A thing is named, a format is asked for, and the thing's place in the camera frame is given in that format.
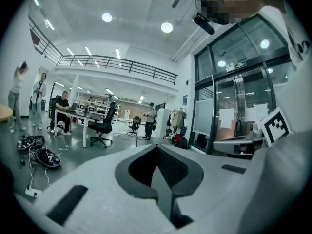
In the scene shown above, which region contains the black balcony railing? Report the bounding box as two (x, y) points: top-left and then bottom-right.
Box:
(28, 15), (178, 86)

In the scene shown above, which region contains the black framed glass door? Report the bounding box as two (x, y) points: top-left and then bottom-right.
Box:
(190, 13), (297, 156)

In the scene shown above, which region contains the black office chair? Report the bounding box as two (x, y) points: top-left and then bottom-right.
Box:
(87, 102), (117, 148)
(126, 116), (142, 137)
(48, 95), (61, 129)

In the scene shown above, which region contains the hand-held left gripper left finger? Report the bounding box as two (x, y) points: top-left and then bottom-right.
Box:
(31, 144), (179, 234)

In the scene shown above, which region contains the black head-mounted camera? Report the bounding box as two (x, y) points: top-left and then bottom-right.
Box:
(192, 12), (215, 36)

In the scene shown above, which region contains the coat rack with clothes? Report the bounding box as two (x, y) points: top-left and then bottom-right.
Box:
(166, 107), (188, 148)

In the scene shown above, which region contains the round wooden table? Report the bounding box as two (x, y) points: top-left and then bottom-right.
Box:
(0, 105), (13, 123)

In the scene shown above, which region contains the white power strip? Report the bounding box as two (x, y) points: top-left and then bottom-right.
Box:
(25, 186), (43, 199)

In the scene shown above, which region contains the person's head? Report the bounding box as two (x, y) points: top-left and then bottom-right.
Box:
(195, 0), (286, 25)

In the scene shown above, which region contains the white cabinet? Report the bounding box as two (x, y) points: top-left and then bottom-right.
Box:
(156, 108), (174, 139)

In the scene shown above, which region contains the white printed shirt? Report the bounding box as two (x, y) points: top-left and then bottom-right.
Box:
(241, 5), (312, 234)

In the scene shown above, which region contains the dark red banner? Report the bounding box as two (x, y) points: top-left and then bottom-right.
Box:
(30, 29), (41, 46)

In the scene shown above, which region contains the white framed desk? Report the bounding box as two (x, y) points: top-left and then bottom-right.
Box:
(53, 107), (101, 148)

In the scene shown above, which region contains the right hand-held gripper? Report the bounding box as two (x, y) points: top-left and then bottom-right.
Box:
(213, 107), (297, 155)

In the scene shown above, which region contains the coiled white cable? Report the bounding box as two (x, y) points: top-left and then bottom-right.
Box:
(58, 140), (82, 153)

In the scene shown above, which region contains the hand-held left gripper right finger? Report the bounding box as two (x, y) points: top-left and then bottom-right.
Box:
(156, 144), (254, 234)

